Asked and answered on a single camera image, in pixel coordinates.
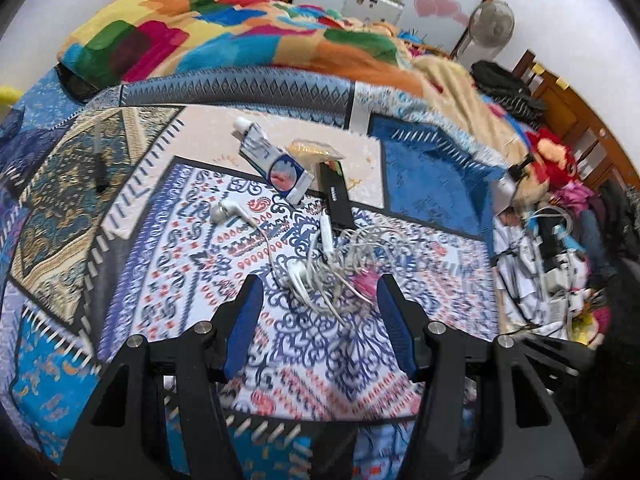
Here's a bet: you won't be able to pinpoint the white boxy appliance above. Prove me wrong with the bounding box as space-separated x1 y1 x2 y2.
344 0 405 23

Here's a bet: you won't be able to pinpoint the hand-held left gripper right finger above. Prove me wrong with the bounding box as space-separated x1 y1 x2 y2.
375 274 586 480

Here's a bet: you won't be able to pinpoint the white blue toothpaste tube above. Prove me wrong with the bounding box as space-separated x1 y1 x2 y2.
231 116 312 206

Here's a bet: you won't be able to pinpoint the white wired earphones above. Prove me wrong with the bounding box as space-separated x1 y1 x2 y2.
210 200 396 326

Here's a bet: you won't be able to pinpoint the pile of white chargers and cables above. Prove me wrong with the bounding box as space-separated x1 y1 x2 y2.
492 205 601 341

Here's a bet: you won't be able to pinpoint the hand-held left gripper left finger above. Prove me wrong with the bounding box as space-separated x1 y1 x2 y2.
60 274 265 480

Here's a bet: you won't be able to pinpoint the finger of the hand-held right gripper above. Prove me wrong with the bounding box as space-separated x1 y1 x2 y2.
519 336 599 375

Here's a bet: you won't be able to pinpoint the standing electric fan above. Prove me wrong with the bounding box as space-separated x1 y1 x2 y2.
457 1 516 61

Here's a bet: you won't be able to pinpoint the wooden bed headboard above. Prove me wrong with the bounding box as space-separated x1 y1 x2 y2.
512 50 640 196

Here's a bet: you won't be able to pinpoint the pile of dark clothes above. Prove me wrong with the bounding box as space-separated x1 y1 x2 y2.
575 180 640 286

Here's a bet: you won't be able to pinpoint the pump dispenser bottle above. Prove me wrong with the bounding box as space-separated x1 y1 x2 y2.
492 155 533 216

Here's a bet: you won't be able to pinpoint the colourful patchwork blanket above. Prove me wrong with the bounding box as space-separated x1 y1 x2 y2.
55 0 531 171

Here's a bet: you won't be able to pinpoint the blue patterned bedspread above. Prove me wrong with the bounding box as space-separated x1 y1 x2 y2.
0 67 506 480

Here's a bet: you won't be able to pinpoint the red plush toy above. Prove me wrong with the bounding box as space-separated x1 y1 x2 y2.
525 127 601 196

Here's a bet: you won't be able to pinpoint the black striped bag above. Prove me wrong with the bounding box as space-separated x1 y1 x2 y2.
470 60 548 121

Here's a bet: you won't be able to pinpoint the black rectangular box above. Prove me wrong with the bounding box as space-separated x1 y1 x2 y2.
318 161 357 233

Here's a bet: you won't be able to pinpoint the clear plastic wrapper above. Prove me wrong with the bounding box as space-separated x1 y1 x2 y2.
287 138 347 163

